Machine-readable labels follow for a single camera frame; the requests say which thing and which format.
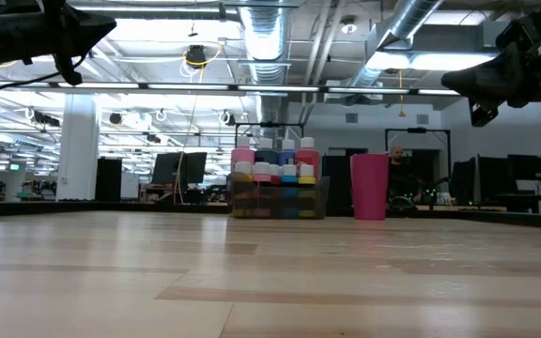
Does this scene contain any pink plastic cup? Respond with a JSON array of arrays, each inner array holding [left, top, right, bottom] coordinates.
[[349, 152, 391, 222]]

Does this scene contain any large pink paint bottle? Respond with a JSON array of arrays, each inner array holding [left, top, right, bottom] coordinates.
[[230, 135, 256, 165]]

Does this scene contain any black cabinet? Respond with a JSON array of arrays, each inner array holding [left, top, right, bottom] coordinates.
[[95, 156, 123, 202]]

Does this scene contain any white building column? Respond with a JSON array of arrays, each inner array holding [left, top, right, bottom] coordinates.
[[56, 93, 100, 202]]

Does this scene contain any clear grey plastic bin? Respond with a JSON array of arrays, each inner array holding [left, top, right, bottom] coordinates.
[[226, 174, 332, 220]]

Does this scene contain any small light blue paint bottle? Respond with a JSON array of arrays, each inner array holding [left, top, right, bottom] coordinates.
[[280, 163, 299, 219]]

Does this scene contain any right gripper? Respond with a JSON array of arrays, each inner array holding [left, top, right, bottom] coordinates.
[[441, 4, 541, 128]]

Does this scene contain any long strip light rail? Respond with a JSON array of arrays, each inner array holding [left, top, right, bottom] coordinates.
[[0, 80, 462, 99]]

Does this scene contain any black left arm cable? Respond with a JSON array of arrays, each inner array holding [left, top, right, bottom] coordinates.
[[0, 54, 87, 99]]

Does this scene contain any black office desk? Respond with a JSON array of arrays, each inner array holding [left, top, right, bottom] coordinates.
[[481, 191, 541, 215]]

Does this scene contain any large blue paint bottle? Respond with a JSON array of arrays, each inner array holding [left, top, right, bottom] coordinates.
[[278, 138, 297, 166]]

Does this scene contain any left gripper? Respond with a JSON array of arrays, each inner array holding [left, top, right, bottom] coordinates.
[[7, 0, 117, 87]]

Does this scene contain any black computer monitor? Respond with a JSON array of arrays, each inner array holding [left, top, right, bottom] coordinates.
[[184, 151, 209, 185], [451, 158, 478, 206], [479, 157, 509, 196], [150, 152, 183, 185], [507, 153, 541, 182]]

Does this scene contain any large dark green paint bottle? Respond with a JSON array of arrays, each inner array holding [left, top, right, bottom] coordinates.
[[255, 136, 279, 165]]

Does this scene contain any small pink paint bottle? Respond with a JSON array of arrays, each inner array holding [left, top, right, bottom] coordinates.
[[253, 161, 271, 218]]

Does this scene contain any silver ventilation duct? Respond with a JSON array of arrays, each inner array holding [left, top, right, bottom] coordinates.
[[348, 0, 443, 90], [238, 4, 291, 159]]

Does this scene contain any person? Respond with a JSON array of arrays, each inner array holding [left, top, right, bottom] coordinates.
[[389, 145, 423, 207]]

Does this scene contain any black metal frame stand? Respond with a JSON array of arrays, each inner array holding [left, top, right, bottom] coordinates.
[[385, 127, 452, 179], [233, 120, 306, 151]]

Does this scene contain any large red paint bottle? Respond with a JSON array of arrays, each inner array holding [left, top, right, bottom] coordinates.
[[295, 136, 321, 182]]

